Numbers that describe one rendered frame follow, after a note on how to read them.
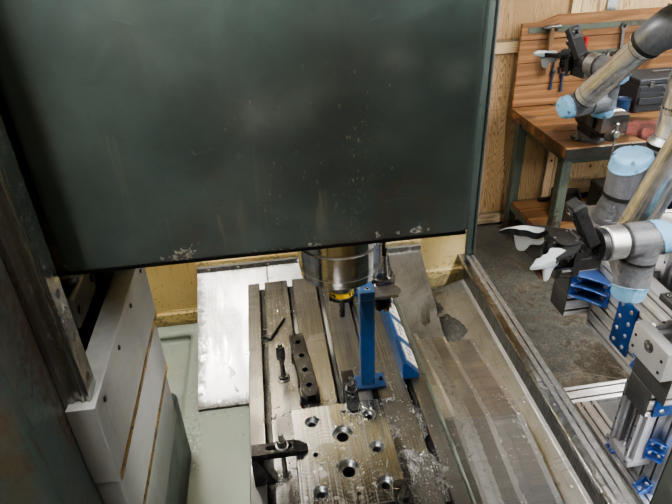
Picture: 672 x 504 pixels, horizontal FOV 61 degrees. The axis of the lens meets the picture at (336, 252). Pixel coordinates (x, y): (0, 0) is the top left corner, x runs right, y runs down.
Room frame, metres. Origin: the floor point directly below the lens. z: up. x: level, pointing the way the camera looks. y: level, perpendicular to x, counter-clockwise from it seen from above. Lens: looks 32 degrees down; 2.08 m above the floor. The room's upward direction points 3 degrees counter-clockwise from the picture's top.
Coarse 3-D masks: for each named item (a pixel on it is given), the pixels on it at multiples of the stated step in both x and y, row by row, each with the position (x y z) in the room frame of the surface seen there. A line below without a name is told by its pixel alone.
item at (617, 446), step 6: (606, 438) 1.42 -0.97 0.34; (612, 438) 1.39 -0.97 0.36; (612, 444) 1.38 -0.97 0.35; (618, 444) 1.37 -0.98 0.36; (618, 450) 1.35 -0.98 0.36; (624, 450) 1.34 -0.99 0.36; (618, 456) 1.34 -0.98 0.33; (624, 456) 1.31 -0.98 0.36; (624, 462) 1.30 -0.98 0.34; (630, 462) 1.29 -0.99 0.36; (636, 462) 1.29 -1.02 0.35; (642, 462) 1.30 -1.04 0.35; (648, 462) 1.30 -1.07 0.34
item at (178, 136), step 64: (0, 0) 0.75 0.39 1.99; (64, 0) 0.76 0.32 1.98; (128, 0) 0.77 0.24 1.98; (192, 0) 0.78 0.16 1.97; (256, 0) 0.79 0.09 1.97; (320, 0) 0.80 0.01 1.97; (384, 0) 0.81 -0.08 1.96; (448, 0) 0.82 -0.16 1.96; (0, 64) 0.75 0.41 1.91; (64, 64) 0.76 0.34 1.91; (128, 64) 0.77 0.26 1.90; (192, 64) 0.78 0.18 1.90; (256, 64) 0.79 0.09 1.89; (320, 64) 0.80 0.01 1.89; (384, 64) 0.81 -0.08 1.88; (448, 64) 0.82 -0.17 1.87; (64, 128) 0.76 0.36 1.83; (128, 128) 0.77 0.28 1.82; (192, 128) 0.78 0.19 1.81; (256, 128) 0.79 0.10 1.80; (320, 128) 0.80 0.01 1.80; (384, 128) 0.81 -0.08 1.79; (448, 128) 0.82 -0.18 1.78; (64, 192) 0.75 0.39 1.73; (128, 192) 0.76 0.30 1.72; (192, 192) 0.77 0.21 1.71; (256, 192) 0.78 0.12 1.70; (320, 192) 0.79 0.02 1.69; (384, 192) 0.81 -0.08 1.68; (448, 192) 0.82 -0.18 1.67; (64, 256) 0.75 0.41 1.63; (128, 256) 0.76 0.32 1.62; (192, 256) 0.77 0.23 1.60
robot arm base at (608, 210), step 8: (600, 200) 1.61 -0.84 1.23; (608, 200) 1.57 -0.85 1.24; (616, 200) 1.55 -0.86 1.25; (624, 200) 1.54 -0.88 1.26; (600, 208) 1.59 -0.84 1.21; (608, 208) 1.56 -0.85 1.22; (616, 208) 1.55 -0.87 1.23; (624, 208) 1.54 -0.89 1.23; (592, 216) 1.61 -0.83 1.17; (600, 216) 1.57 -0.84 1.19; (608, 216) 1.55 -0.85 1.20; (616, 216) 1.54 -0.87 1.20; (600, 224) 1.56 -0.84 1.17; (608, 224) 1.54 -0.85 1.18
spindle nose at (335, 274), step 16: (304, 256) 0.88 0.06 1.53; (320, 256) 0.85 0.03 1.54; (336, 256) 0.84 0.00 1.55; (352, 256) 0.85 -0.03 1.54; (368, 256) 0.86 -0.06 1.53; (304, 272) 0.88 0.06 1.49; (320, 272) 0.85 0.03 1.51; (336, 272) 0.84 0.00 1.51; (352, 272) 0.85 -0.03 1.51; (368, 272) 0.86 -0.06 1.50; (336, 288) 0.85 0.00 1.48; (352, 288) 0.85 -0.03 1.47
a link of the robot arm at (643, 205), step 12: (660, 156) 1.15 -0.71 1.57; (660, 168) 1.14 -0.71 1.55; (648, 180) 1.15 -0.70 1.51; (660, 180) 1.13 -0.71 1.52; (636, 192) 1.17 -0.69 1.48; (648, 192) 1.14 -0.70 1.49; (660, 192) 1.12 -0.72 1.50; (636, 204) 1.15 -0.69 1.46; (648, 204) 1.13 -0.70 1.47; (660, 204) 1.12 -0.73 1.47; (624, 216) 1.16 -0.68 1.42; (636, 216) 1.14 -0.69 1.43; (648, 216) 1.13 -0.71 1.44; (660, 216) 1.13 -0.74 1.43
